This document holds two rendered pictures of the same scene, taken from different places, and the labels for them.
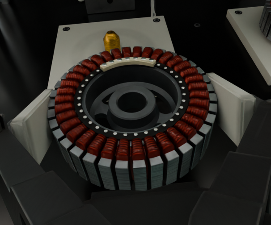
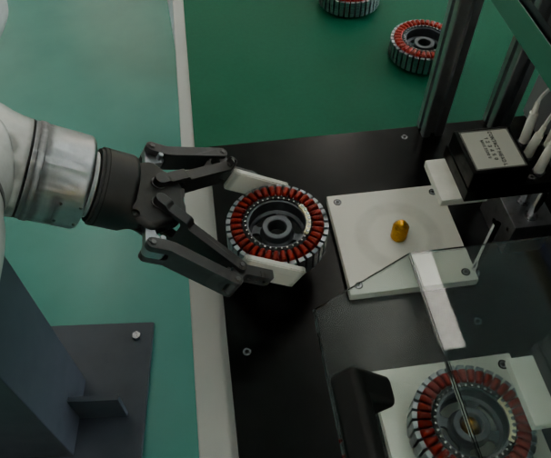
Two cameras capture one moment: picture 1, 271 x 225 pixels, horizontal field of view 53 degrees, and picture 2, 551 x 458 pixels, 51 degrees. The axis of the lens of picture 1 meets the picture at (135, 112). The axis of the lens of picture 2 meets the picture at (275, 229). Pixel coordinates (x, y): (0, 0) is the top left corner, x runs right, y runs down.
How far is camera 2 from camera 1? 0.54 m
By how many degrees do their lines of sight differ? 50
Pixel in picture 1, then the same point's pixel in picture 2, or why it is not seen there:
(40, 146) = (239, 187)
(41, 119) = (253, 183)
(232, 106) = (254, 260)
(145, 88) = (288, 233)
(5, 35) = (425, 145)
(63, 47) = (400, 195)
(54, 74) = (359, 196)
